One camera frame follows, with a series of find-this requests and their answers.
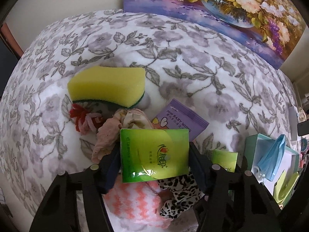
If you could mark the red pink yarn twist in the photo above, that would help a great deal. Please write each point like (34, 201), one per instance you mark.
(83, 122)

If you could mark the yellow sponge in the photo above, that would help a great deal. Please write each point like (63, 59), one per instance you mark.
(106, 84)

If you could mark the green tissue pack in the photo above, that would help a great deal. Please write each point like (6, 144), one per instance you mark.
(224, 160)
(154, 154)

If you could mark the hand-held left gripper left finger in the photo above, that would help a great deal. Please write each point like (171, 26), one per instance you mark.
(109, 174)

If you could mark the pink chevron fluffy cloth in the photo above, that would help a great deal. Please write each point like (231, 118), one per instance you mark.
(135, 203)

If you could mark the floral grey white blanket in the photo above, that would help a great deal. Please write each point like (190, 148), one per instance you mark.
(144, 41)

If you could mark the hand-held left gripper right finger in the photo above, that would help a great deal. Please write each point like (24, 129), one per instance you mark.
(196, 171)

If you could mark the leopard print scrunchie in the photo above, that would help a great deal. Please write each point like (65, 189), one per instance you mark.
(181, 193)

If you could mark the lime green cloth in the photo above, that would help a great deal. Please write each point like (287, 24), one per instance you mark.
(286, 188)

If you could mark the blue face mask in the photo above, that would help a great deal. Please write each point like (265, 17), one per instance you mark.
(271, 159)

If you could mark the purple baby wipes pack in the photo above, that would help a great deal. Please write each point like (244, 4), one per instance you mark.
(178, 118)

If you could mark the brown wooden furniture edge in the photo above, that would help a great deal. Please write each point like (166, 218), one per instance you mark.
(7, 38)

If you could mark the teal shallow box tray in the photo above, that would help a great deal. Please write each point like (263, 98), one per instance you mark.
(251, 149)

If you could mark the beige floral cloth scrunchie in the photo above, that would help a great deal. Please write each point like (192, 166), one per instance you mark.
(108, 135)

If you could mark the floral painting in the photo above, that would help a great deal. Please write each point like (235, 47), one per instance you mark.
(217, 2)

